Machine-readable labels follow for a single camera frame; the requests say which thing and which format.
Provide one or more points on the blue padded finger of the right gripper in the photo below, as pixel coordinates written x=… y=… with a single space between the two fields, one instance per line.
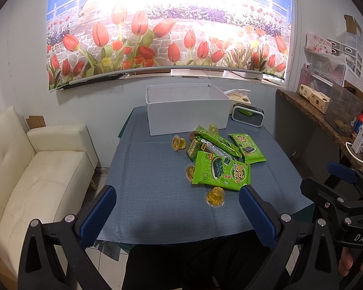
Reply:
x=346 y=174

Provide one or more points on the yellow jelly cup left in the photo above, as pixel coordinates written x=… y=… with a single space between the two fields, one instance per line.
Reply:
x=178 y=143

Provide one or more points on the orange jelly cup under packet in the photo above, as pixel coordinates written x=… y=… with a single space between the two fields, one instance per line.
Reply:
x=189 y=172

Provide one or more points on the small milk carton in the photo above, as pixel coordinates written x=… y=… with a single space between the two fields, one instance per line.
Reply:
x=357 y=146

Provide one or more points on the yellow jelly cup back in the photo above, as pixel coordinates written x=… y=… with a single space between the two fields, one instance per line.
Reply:
x=213 y=128

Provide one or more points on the large green seaweed snack packet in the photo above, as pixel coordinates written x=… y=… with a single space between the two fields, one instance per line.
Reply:
x=219 y=171

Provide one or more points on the cream leather sofa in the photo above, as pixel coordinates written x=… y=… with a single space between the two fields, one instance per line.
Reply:
x=44 y=174

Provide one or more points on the floral pink box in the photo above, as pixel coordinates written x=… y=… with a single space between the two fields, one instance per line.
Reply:
x=318 y=44

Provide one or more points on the red jelly cup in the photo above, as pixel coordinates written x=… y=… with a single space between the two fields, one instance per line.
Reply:
x=193 y=135

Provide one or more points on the yellow jelly cup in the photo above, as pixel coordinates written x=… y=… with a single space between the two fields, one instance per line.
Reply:
x=178 y=143
x=213 y=128
x=215 y=197

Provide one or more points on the white storage box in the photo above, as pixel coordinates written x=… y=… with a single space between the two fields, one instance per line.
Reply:
x=177 y=108

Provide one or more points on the cream patterned long box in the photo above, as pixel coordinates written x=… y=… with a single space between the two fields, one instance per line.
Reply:
x=317 y=99

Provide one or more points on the wooden side shelf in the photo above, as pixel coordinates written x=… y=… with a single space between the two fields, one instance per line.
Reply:
x=319 y=119

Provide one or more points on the small green snack packet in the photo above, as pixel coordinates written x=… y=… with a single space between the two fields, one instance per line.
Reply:
x=195 y=146

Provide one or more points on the right green seaweed snack packet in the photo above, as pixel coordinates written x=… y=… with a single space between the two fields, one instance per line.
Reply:
x=248 y=148

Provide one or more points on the cardboard piece by sofa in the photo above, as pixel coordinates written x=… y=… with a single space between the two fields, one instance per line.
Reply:
x=35 y=122

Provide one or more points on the yellow jelly cup front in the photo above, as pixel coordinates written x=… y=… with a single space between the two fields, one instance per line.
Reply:
x=215 y=197

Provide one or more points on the black white bluetooth speaker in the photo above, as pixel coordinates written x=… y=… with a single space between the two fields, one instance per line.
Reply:
x=248 y=115

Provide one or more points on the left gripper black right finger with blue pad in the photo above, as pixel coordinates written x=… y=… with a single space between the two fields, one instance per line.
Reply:
x=302 y=256

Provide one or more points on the clear plastic storage bin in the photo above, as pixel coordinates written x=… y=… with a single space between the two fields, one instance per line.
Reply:
x=343 y=110

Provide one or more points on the long green snack packet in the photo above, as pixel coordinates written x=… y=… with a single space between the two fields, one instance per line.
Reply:
x=219 y=144

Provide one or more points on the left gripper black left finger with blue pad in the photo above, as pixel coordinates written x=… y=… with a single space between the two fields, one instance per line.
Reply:
x=40 y=267

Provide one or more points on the blue-grey tablecloth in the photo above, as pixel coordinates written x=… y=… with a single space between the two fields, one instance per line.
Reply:
x=156 y=204

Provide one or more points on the tissue box with tissue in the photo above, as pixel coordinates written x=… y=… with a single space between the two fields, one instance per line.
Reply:
x=238 y=96

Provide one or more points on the person's right hand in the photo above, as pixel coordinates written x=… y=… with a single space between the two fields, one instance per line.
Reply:
x=346 y=262

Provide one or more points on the tulip wall poster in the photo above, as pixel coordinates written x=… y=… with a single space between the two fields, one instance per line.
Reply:
x=88 y=38

